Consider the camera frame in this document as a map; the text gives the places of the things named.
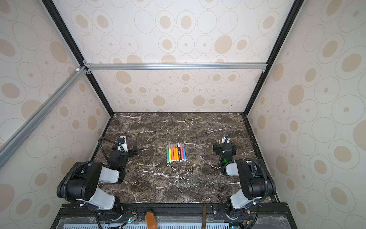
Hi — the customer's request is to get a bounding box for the blue marker pen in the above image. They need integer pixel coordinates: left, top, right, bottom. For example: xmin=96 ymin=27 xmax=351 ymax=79
xmin=182 ymin=147 xmax=187 ymax=161

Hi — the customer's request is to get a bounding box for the red-pink marker pen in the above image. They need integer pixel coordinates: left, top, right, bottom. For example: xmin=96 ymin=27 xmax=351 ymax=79
xmin=180 ymin=144 xmax=185 ymax=161

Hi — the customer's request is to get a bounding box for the black white-capped marker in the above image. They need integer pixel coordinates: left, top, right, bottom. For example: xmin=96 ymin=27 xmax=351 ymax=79
xmin=177 ymin=143 xmax=182 ymax=162

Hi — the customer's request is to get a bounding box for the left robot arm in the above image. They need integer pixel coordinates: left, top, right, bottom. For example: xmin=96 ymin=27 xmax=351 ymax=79
xmin=56 ymin=136 xmax=138 ymax=214

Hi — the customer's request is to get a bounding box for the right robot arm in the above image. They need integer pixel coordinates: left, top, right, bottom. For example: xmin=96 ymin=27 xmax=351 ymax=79
xmin=213 ymin=141 xmax=276 ymax=212

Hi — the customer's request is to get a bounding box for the green marker pen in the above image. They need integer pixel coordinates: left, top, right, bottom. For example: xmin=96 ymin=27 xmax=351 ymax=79
xmin=166 ymin=145 xmax=170 ymax=163

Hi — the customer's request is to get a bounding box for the yellow marker pen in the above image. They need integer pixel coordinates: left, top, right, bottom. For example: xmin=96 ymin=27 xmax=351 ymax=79
xmin=168 ymin=144 xmax=172 ymax=163

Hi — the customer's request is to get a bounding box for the pink marker pen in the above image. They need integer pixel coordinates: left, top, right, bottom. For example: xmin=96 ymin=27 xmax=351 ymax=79
xmin=170 ymin=144 xmax=175 ymax=162

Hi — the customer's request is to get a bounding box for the brown thin stick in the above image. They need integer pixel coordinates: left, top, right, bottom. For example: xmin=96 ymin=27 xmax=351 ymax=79
xmin=201 ymin=203 xmax=207 ymax=229

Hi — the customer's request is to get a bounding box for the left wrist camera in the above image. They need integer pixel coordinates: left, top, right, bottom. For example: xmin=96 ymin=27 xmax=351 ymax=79
xmin=117 ymin=136 xmax=128 ymax=152

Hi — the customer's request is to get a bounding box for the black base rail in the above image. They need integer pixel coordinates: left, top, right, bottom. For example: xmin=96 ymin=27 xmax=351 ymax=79
xmin=51 ymin=202 xmax=297 ymax=229

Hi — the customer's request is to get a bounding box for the orange-brown handle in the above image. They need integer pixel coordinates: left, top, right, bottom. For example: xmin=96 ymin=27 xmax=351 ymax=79
xmin=144 ymin=210 xmax=158 ymax=229

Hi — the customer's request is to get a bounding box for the horizontal aluminium rail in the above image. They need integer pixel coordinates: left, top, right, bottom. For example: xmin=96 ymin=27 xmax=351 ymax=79
xmin=86 ymin=63 xmax=267 ymax=71

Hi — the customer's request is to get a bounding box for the diagonal aluminium rail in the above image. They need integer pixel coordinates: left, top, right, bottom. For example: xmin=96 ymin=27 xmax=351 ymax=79
xmin=1 ymin=66 xmax=86 ymax=167

